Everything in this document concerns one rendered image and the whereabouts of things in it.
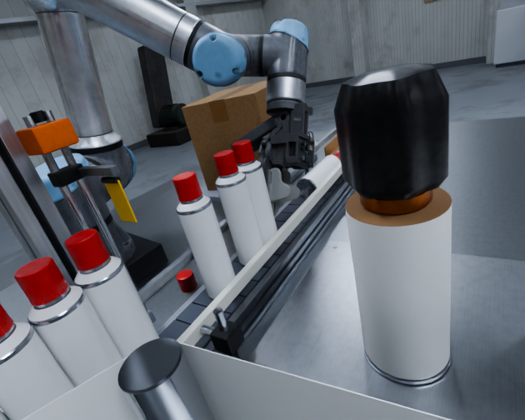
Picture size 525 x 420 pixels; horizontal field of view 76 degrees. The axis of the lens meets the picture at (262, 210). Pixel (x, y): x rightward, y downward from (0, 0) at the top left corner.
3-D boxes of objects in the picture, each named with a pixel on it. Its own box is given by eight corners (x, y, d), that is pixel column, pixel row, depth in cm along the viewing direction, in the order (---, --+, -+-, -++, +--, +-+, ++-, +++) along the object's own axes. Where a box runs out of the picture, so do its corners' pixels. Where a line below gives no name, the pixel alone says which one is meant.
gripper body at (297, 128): (295, 166, 59) (299, 97, 59) (255, 167, 64) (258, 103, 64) (313, 171, 65) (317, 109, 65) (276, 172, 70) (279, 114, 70)
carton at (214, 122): (276, 186, 100) (254, 92, 89) (207, 191, 110) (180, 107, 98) (300, 152, 124) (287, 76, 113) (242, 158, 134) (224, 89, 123)
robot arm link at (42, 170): (38, 241, 67) (2, 179, 61) (78, 210, 79) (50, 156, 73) (91, 232, 65) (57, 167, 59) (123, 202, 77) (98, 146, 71)
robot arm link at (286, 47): (267, 37, 69) (308, 37, 68) (264, 90, 69) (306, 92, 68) (264, 15, 61) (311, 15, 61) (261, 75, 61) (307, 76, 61)
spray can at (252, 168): (272, 252, 62) (244, 146, 53) (248, 249, 65) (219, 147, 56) (284, 237, 66) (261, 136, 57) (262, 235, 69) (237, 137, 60)
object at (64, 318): (116, 437, 36) (15, 289, 28) (90, 418, 39) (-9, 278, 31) (152, 396, 40) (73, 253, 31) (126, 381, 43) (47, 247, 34)
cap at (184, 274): (177, 289, 67) (172, 276, 66) (191, 279, 69) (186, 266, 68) (187, 294, 65) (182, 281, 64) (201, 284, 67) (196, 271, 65)
